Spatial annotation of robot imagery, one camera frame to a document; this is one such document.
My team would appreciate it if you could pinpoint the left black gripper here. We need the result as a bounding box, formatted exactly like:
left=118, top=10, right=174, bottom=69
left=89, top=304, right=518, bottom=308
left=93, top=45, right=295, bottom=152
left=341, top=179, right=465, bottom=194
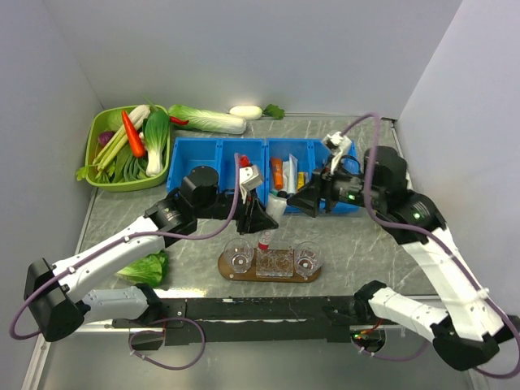
left=195, top=184, right=279, bottom=235

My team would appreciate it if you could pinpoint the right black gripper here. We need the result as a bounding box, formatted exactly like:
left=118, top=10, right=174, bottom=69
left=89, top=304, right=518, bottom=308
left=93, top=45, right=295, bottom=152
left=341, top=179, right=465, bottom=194
left=285, top=154, right=384, bottom=218

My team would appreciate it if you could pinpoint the white red toothpaste tube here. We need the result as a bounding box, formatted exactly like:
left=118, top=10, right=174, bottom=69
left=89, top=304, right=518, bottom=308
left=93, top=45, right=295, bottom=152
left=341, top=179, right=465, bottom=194
left=258, top=193, right=287, bottom=250

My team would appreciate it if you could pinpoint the clear plastic cup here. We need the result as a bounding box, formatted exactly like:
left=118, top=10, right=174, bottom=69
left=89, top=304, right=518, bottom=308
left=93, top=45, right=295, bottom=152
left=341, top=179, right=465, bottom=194
left=293, top=241, right=323, bottom=280
left=223, top=237, right=254, bottom=274

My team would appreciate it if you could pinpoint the clear square organizer tray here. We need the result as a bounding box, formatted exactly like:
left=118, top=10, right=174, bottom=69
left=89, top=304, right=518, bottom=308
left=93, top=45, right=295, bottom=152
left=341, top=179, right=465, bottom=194
left=255, top=240, right=294, bottom=279

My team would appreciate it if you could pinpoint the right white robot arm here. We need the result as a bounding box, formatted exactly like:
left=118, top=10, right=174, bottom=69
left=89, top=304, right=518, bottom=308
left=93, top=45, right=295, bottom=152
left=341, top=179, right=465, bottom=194
left=288, top=146, right=519, bottom=371

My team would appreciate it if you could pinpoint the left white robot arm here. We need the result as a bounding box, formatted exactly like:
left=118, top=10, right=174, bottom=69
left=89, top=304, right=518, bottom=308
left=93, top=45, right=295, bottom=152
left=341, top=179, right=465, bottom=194
left=23, top=165, right=279, bottom=342

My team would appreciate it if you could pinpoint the white toothpaste tube blue cap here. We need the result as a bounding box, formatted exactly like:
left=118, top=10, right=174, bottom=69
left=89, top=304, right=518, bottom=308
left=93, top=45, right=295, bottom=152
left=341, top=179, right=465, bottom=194
left=288, top=154, right=298, bottom=195

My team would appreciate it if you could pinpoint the orange toothpaste tube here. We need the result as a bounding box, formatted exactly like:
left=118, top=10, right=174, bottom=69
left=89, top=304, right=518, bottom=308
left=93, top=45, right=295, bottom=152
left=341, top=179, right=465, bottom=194
left=270, top=158, right=284, bottom=191

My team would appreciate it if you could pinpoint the brown wooden oval tray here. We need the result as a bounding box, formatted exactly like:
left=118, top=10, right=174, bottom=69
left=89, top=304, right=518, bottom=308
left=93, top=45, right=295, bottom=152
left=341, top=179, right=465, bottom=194
left=218, top=249, right=322, bottom=284

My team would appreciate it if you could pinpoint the yellow cap small tube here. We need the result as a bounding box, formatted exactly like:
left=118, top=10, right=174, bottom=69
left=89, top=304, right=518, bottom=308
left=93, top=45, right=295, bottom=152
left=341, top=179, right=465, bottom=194
left=297, top=171, right=309, bottom=191

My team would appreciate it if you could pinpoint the right blue storage bin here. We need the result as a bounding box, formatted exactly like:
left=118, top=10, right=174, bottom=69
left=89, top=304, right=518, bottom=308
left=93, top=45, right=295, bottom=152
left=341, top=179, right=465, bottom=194
left=261, top=138, right=360, bottom=215

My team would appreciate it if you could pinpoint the blue storage bin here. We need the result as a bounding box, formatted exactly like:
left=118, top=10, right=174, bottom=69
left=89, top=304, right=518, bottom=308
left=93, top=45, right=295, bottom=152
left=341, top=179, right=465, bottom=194
left=167, top=137, right=269, bottom=205
left=261, top=138, right=360, bottom=215

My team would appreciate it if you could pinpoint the left blue storage bin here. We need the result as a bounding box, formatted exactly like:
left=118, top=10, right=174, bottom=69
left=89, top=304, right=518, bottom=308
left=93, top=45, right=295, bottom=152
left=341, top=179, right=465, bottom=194
left=167, top=137, right=269, bottom=205

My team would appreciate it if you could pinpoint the napa cabbage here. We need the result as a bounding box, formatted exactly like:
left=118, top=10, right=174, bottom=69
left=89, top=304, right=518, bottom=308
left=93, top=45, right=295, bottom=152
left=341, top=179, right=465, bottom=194
left=167, top=104, right=247, bottom=135

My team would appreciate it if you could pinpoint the white radish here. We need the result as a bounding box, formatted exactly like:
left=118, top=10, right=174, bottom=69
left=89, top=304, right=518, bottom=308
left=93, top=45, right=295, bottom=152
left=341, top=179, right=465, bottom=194
left=229, top=104, right=285, bottom=120

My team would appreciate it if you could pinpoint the green lettuce head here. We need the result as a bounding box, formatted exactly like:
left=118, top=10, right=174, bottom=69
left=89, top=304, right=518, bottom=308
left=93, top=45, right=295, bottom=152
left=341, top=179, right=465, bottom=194
left=116, top=250, right=169, bottom=288

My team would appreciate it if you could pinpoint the red chili pepper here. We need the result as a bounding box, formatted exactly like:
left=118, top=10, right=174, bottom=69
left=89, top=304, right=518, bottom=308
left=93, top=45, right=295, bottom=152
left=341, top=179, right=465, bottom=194
left=169, top=116, right=189, bottom=126

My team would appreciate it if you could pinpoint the bok choy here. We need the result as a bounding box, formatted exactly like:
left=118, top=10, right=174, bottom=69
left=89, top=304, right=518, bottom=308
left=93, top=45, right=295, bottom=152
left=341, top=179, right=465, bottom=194
left=144, top=110, right=169, bottom=177

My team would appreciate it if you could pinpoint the orange carrot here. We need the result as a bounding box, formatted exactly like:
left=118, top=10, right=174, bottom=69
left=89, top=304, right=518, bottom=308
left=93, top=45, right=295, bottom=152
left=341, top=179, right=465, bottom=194
left=122, top=110, right=146, bottom=158

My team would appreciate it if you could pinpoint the green bean bunch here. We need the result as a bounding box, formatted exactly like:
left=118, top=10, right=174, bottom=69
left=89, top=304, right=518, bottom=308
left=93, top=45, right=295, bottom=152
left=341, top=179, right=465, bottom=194
left=95, top=145, right=148, bottom=184

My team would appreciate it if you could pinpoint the white green leek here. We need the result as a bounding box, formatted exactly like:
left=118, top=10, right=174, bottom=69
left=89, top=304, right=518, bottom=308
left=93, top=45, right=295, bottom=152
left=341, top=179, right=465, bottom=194
left=93, top=105, right=150, bottom=171

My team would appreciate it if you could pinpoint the purple onion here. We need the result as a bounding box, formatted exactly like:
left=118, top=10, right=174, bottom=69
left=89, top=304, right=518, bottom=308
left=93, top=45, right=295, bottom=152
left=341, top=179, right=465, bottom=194
left=97, top=131, right=115, bottom=147

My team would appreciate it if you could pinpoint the green plastic basket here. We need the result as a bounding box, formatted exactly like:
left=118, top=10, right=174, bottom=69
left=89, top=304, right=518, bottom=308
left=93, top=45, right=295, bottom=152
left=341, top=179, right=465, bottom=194
left=76, top=105, right=172, bottom=192

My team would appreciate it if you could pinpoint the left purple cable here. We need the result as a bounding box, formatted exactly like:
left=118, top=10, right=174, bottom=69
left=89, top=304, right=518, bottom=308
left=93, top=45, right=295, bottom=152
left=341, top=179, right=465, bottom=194
left=9, top=152, right=245, bottom=340

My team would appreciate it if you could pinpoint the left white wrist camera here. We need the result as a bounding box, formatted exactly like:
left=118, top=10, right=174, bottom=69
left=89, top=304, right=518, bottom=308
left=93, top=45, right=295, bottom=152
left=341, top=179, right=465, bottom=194
left=239, top=154, right=263, bottom=204

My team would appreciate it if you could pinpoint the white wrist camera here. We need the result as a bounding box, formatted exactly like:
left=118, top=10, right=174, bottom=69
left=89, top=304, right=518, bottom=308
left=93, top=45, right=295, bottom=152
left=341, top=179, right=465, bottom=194
left=239, top=154, right=263, bottom=204
left=322, top=132, right=353, bottom=174

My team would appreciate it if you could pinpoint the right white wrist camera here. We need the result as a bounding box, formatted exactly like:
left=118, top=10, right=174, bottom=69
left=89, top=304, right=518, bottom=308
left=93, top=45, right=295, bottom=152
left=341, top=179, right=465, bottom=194
left=322, top=132, right=353, bottom=174

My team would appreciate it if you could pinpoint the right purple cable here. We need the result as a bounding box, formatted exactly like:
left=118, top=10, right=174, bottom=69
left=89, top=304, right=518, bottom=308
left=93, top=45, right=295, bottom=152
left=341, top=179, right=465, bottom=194
left=339, top=112, right=520, bottom=379

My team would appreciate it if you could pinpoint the black base frame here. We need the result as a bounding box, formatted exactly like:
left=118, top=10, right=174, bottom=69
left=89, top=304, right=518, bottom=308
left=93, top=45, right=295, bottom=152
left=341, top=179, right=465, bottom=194
left=111, top=295, right=403, bottom=353

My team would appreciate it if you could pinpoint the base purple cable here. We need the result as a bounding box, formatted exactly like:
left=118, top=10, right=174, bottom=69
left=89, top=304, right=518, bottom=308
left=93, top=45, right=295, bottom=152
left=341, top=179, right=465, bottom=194
left=128, top=316, right=206, bottom=370

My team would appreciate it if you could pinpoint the aluminium rail frame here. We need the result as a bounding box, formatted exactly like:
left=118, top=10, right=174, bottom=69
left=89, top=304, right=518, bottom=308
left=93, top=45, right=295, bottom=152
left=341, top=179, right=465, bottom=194
left=20, top=324, right=115, bottom=390

